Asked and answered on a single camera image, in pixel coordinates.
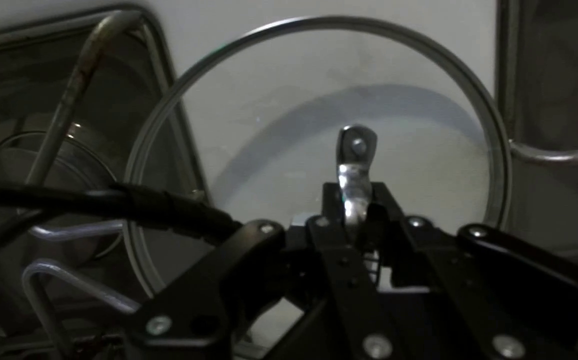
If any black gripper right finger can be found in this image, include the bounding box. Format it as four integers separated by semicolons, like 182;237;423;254
367;181;578;360

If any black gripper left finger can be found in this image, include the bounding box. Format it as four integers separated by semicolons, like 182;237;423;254
127;183;404;360

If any glass lid with metal handle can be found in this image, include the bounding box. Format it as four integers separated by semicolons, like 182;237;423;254
122;14;515;303

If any black gas burner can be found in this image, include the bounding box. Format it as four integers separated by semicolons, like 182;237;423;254
0;117;128;265

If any black wire stove grate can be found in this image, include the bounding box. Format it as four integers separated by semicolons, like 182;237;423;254
494;0;578;268

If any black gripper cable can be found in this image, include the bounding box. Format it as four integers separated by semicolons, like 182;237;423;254
0;181;244;296

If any metal wire dish rack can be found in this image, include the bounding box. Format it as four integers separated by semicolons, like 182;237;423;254
0;4;212;360

